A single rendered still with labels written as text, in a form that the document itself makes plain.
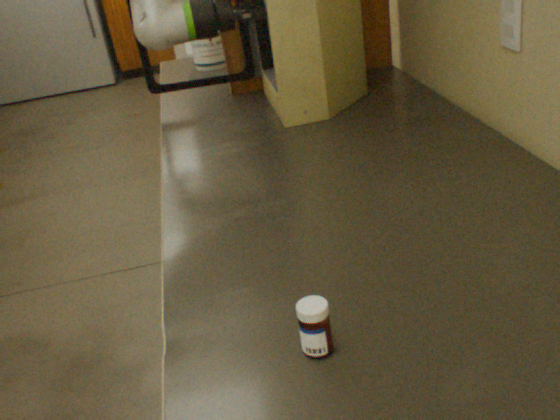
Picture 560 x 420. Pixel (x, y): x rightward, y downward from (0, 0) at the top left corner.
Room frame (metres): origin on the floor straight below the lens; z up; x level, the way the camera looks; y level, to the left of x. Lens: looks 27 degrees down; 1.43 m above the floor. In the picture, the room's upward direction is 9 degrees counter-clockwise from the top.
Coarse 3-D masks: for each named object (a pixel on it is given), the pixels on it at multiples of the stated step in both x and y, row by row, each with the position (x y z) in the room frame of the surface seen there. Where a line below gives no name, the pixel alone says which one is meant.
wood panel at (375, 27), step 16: (368, 0) 1.80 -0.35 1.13; (384, 0) 1.80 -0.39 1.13; (368, 16) 1.80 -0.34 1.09; (384, 16) 1.80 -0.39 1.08; (368, 32) 1.80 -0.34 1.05; (384, 32) 1.80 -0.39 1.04; (368, 48) 1.80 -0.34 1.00; (384, 48) 1.80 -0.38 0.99; (368, 64) 1.80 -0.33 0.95; (384, 64) 1.80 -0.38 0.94; (256, 80) 1.76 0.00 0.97
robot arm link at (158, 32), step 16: (144, 0) 1.48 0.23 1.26; (160, 0) 1.49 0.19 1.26; (144, 16) 1.47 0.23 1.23; (160, 16) 1.47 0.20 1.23; (176, 16) 1.47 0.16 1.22; (144, 32) 1.46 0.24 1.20; (160, 32) 1.46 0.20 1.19; (176, 32) 1.47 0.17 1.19; (192, 32) 1.48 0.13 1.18; (160, 48) 1.48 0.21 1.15
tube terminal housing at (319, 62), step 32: (288, 0) 1.40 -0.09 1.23; (320, 0) 1.42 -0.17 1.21; (352, 0) 1.53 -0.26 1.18; (288, 32) 1.40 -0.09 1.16; (320, 32) 1.41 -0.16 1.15; (352, 32) 1.52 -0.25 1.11; (288, 64) 1.40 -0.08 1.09; (320, 64) 1.41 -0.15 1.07; (352, 64) 1.51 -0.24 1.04; (288, 96) 1.40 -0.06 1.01; (320, 96) 1.40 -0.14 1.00; (352, 96) 1.50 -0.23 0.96
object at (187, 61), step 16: (176, 0) 1.70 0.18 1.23; (224, 32) 1.70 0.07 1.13; (176, 48) 1.71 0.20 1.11; (192, 48) 1.70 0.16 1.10; (208, 48) 1.70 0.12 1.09; (224, 48) 1.70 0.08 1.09; (240, 48) 1.70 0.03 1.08; (160, 64) 1.71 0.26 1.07; (176, 64) 1.71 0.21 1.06; (192, 64) 1.70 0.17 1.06; (208, 64) 1.70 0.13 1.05; (224, 64) 1.70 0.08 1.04; (240, 64) 1.70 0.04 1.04; (160, 80) 1.71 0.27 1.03; (176, 80) 1.71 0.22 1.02
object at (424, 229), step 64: (192, 128) 1.51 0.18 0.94; (256, 128) 1.43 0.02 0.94; (320, 128) 1.35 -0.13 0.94; (384, 128) 1.29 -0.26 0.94; (448, 128) 1.23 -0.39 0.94; (192, 192) 1.11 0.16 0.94; (256, 192) 1.06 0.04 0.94; (320, 192) 1.01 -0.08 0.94; (384, 192) 0.97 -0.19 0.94; (448, 192) 0.93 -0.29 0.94; (512, 192) 0.90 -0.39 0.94; (192, 256) 0.86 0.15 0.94; (256, 256) 0.82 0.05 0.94; (320, 256) 0.79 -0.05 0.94; (384, 256) 0.76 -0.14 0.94; (448, 256) 0.74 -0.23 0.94; (512, 256) 0.71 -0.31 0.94; (192, 320) 0.68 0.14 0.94; (256, 320) 0.66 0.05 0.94; (384, 320) 0.62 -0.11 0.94; (448, 320) 0.60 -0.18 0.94; (512, 320) 0.58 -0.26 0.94; (192, 384) 0.56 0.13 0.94; (256, 384) 0.54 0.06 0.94; (320, 384) 0.52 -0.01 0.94; (384, 384) 0.51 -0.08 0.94; (448, 384) 0.49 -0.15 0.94; (512, 384) 0.48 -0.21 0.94
